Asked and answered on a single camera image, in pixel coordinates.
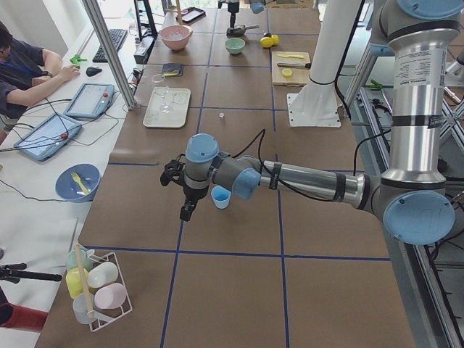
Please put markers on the cream bear tray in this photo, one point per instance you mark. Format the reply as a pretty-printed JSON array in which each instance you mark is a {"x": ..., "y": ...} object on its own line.
[{"x": 179, "y": 101}]

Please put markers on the halved lemon slice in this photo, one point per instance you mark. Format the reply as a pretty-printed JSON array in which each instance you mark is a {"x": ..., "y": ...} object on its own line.
[{"x": 286, "y": 73}]

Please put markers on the blue teach pendant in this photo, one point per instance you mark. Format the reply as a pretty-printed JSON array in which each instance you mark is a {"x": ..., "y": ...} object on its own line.
[
  {"x": 91, "y": 101},
  {"x": 47, "y": 138}
]

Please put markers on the white cup in rack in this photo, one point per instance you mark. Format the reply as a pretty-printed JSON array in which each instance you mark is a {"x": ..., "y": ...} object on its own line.
[{"x": 102, "y": 275}]

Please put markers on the metal ice scoop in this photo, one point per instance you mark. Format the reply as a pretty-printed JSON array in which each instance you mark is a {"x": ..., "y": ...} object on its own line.
[{"x": 240, "y": 30}]

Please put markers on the yellow plastic fork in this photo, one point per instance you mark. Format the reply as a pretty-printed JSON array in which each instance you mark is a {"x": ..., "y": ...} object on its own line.
[{"x": 78, "y": 180}]

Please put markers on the green ceramic bowl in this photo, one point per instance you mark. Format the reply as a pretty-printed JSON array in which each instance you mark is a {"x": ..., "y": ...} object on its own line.
[{"x": 235, "y": 45}]

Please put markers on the yellow plastic knife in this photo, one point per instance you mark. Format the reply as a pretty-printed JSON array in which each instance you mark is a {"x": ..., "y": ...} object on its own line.
[{"x": 294, "y": 56}]

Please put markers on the white wire cup rack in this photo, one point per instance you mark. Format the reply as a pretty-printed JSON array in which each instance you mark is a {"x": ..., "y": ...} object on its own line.
[{"x": 83, "y": 307}]

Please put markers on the yellow lemon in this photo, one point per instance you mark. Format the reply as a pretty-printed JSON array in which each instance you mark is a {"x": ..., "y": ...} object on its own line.
[
  {"x": 266, "y": 42},
  {"x": 275, "y": 39}
]

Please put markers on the clear wine glass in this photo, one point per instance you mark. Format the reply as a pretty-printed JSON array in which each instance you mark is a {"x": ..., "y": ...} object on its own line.
[{"x": 159, "y": 85}]

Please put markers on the person in dark shirt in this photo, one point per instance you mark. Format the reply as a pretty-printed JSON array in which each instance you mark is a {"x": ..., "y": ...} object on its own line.
[{"x": 29, "y": 74}]

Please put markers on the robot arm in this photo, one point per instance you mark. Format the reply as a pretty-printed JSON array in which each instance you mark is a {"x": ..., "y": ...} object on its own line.
[
  {"x": 409, "y": 197},
  {"x": 257, "y": 6}
]

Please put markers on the black computer mouse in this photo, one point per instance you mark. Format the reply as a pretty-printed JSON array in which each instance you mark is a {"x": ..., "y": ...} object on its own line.
[{"x": 92, "y": 71}]

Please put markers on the grey folded cloth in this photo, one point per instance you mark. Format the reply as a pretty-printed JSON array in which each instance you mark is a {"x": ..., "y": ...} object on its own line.
[{"x": 172, "y": 69}]

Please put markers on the pink cup in rack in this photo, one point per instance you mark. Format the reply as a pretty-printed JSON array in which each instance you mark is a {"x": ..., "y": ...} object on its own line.
[{"x": 110, "y": 296}]

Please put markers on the wooden cup stand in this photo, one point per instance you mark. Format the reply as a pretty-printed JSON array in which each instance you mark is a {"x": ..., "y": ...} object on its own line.
[{"x": 173, "y": 13}]

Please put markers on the blue bowl with fork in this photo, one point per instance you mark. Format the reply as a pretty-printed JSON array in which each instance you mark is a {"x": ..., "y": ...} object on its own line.
[{"x": 69, "y": 190}]

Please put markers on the black camera tripod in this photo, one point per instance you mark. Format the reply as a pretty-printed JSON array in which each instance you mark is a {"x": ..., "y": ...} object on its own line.
[{"x": 14, "y": 273}]

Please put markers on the light blue plastic cup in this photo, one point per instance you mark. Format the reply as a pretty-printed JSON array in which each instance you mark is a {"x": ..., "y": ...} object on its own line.
[{"x": 221, "y": 197}]

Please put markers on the wooden cutting board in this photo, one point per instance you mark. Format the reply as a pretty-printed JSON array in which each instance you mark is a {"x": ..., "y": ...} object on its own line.
[{"x": 290, "y": 68}]

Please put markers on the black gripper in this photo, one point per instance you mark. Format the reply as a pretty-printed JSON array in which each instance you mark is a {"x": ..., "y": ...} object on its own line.
[
  {"x": 193, "y": 193},
  {"x": 232, "y": 17}
]

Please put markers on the yellow cup in rack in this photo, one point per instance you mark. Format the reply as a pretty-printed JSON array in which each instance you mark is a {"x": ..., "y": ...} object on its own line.
[{"x": 73, "y": 282}]

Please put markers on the pink bowl of ice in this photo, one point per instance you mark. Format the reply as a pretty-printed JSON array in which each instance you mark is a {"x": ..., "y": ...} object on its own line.
[{"x": 176, "y": 37}]

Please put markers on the green cup in rack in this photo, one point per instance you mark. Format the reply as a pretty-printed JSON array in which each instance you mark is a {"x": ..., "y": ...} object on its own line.
[{"x": 71, "y": 261}]

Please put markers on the aluminium frame post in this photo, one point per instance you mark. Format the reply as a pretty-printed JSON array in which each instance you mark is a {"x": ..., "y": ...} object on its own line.
[{"x": 97, "y": 20}]

